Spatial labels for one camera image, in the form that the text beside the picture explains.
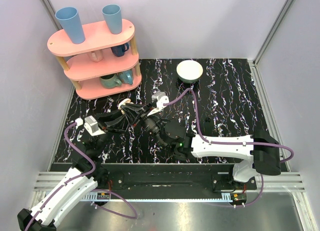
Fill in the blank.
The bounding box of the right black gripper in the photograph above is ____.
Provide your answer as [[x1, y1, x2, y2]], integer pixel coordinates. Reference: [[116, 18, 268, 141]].
[[120, 101, 168, 150]]

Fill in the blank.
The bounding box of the white earbud charging case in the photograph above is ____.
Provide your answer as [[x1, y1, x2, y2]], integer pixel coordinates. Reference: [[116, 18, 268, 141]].
[[117, 98, 131, 115]]

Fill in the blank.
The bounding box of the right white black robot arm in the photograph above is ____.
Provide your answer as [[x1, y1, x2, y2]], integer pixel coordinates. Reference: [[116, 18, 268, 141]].
[[118, 102, 281, 190]]

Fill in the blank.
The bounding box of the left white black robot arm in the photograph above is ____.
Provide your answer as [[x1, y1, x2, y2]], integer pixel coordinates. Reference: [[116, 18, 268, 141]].
[[17, 116, 138, 231]]

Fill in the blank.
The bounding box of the light blue butterfly mug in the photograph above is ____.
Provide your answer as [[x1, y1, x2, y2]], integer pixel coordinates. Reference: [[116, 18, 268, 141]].
[[118, 69, 134, 85]]

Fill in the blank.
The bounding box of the green glazed mug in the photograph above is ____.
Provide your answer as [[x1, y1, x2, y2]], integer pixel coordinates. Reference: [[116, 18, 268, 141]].
[[99, 73, 122, 89]]

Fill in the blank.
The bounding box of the pink three-tier shelf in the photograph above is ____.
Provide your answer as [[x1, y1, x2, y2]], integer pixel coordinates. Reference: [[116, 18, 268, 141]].
[[47, 19, 142, 100]]

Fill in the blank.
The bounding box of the dark blue mug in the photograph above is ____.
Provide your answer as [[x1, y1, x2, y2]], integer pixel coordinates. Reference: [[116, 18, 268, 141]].
[[111, 42, 130, 57]]

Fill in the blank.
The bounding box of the pink mug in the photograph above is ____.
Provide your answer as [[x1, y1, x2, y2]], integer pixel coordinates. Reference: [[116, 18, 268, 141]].
[[89, 50, 104, 63]]

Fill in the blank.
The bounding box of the cream white bowl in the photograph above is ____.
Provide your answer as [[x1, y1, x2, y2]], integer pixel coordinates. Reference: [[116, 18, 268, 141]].
[[176, 60, 203, 84]]

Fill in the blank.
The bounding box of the black marble pattern mat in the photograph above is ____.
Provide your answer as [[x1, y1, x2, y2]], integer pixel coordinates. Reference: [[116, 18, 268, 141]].
[[53, 58, 268, 164]]

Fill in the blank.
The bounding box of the right light blue tumbler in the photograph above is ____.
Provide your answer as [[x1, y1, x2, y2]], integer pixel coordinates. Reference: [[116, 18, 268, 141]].
[[102, 4, 123, 35]]

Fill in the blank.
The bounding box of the light blue tumbler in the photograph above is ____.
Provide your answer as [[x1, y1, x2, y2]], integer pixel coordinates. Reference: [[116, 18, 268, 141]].
[[55, 6, 86, 44], [102, 4, 123, 35]]

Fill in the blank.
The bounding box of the left light blue tumbler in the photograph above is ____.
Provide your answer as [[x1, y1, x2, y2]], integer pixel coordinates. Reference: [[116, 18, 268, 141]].
[[55, 6, 86, 44]]

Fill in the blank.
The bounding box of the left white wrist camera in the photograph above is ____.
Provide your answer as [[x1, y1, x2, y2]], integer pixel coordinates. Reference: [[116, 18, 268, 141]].
[[84, 115, 105, 137]]

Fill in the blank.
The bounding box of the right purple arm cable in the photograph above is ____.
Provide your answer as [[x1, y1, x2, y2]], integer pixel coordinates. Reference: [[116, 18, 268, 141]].
[[163, 87, 295, 165]]

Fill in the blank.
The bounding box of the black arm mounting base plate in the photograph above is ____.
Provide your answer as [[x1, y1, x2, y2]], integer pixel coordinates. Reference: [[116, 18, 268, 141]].
[[96, 163, 257, 192]]

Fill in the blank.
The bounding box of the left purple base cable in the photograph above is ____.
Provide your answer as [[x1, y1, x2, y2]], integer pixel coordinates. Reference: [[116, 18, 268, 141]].
[[89, 188, 139, 220]]

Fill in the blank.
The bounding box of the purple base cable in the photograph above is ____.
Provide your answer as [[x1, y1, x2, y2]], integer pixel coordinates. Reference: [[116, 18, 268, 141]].
[[207, 175, 266, 208], [89, 188, 139, 220]]

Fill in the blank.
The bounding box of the slotted white cable duct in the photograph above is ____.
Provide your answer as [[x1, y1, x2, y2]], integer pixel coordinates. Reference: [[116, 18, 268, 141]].
[[80, 192, 232, 203]]

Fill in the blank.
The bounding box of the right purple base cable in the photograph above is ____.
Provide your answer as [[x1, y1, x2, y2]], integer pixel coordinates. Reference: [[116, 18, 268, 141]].
[[207, 175, 266, 208]]

